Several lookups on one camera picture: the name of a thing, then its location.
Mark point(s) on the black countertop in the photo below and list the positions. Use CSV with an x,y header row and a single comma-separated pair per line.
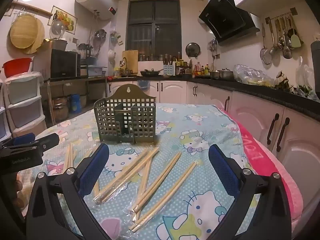
x,y
275,93

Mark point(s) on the white plastic bag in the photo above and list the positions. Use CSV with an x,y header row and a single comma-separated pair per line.
x,y
303,77

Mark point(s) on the blue white knife block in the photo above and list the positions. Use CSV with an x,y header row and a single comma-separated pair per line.
x,y
168,70

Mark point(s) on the pile of chopsticks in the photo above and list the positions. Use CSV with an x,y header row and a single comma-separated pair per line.
x,y
163,173

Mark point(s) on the wooden cutting board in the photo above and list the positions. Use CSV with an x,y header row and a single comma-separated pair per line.
x,y
130,61

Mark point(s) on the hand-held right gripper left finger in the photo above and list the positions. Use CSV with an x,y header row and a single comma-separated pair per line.
x,y
93,170

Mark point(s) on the white water heater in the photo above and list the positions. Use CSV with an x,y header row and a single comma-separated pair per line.
x,y
96,0

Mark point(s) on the black wok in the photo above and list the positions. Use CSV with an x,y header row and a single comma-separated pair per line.
x,y
150,73

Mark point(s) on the steel cooking pot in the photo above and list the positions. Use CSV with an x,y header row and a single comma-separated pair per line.
x,y
225,74

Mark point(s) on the blue bag on cabinet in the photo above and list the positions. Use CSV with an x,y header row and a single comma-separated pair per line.
x,y
143,83

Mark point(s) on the person's left hand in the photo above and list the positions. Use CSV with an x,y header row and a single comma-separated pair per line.
x,y
19,185

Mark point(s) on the cartoon cat printed blanket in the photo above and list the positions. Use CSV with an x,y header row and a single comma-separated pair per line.
x,y
175,120

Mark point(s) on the green grid utensil holder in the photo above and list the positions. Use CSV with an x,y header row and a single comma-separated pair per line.
x,y
125,120

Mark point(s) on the black microwave oven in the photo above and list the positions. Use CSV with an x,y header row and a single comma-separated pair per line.
x,y
63,63

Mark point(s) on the red plastic basin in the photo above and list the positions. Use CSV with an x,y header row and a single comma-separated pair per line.
x,y
17,66

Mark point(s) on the blender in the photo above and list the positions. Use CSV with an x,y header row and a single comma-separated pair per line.
x,y
85,51

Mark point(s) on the white plastic drawer unit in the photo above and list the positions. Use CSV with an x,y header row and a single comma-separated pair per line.
x,y
23,102

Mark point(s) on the round bamboo trays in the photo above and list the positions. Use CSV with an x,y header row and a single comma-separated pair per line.
x,y
25,33

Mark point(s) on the blue canister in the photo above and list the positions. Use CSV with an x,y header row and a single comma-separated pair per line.
x,y
75,102

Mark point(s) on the dark kitchen window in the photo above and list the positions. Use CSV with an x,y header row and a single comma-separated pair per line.
x,y
153,25

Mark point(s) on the hanging round pot lid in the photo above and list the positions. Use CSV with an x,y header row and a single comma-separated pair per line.
x,y
193,48

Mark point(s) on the pink blanket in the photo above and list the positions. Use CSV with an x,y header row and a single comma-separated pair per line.
x,y
272,170

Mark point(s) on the large steel pot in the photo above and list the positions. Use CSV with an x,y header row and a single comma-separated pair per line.
x,y
60,106

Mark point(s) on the group of condiment bottles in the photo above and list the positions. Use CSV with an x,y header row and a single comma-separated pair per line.
x,y
200,68

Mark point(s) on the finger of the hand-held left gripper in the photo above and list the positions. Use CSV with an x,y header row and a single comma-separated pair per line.
x,y
23,139
48,141

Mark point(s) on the clear plastic bag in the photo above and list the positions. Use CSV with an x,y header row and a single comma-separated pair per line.
x,y
250,76

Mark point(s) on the fruit wall picture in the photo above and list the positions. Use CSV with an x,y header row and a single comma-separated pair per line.
x,y
63,20

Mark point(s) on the black range hood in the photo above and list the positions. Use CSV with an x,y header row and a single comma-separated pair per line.
x,y
227,20

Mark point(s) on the kitchen storage shelf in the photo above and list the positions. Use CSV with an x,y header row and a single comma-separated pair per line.
x,y
75,81

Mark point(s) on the pile of ginger roots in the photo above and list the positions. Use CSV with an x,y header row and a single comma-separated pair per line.
x,y
282,81

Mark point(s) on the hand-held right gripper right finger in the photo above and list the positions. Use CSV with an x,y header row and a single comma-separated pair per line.
x,y
225,170

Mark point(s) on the light blue storage box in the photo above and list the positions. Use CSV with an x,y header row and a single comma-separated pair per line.
x,y
96,70

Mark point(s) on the row of hanging kitchen utensils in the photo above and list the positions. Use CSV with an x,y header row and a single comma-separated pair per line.
x,y
282,35

